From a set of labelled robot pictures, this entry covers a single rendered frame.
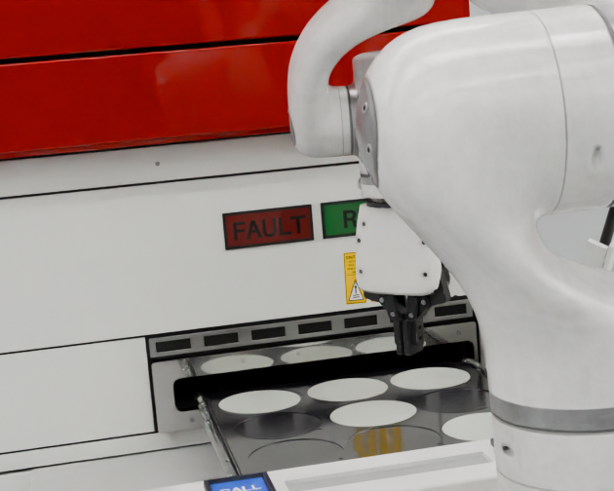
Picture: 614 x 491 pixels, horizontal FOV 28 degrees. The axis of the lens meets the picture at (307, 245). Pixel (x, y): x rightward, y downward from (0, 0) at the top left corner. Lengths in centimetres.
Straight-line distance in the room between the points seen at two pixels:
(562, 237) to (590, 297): 265
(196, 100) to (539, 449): 89
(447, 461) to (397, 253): 31
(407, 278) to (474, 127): 68
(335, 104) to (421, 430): 37
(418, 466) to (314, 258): 57
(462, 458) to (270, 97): 60
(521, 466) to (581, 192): 16
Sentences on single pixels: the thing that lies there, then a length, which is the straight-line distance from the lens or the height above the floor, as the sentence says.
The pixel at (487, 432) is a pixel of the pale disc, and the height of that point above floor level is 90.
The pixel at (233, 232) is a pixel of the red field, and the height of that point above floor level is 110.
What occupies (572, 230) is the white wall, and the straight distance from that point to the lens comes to 335.
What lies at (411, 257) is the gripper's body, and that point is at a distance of 132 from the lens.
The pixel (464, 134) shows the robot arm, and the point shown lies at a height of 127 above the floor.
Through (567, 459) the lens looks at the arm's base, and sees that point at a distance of 72.
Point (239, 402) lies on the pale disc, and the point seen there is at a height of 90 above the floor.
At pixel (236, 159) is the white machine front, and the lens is 158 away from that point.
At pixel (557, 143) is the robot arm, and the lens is 68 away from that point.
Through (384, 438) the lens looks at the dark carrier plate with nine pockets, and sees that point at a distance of 135.
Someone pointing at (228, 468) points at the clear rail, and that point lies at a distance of 129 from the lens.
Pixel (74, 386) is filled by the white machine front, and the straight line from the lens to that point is 161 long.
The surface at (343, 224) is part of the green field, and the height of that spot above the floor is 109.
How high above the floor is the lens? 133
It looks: 9 degrees down
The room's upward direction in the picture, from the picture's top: 5 degrees counter-clockwise
